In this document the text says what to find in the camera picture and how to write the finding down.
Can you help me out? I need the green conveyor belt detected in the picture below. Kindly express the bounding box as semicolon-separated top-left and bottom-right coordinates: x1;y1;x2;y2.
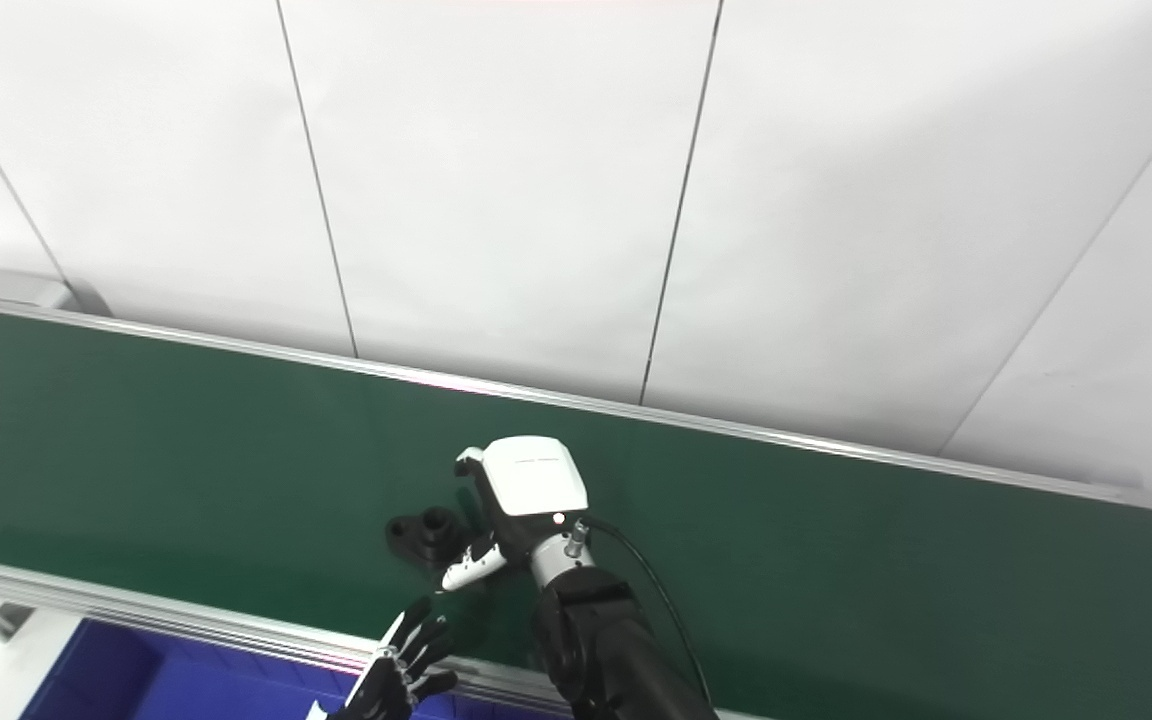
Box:
0;295;1152;720
0;305;1152;720

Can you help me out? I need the blue plastic bin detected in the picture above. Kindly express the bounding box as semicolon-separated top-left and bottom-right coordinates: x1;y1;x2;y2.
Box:
21;618;577;720

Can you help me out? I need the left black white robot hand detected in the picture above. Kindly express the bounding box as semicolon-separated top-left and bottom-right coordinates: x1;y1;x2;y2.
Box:
311;597;458;720

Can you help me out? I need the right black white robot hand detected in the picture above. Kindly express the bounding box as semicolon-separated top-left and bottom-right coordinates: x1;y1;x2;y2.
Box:
441;435;593;592

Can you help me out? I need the grey conveyor end housing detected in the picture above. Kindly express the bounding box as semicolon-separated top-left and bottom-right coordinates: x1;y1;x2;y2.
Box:
0;267;83;314

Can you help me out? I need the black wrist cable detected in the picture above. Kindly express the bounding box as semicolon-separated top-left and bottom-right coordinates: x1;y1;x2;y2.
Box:
584;518;715;703

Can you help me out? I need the black plastic part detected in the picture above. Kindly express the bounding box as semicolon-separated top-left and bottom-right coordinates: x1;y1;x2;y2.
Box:
384;506;473;572

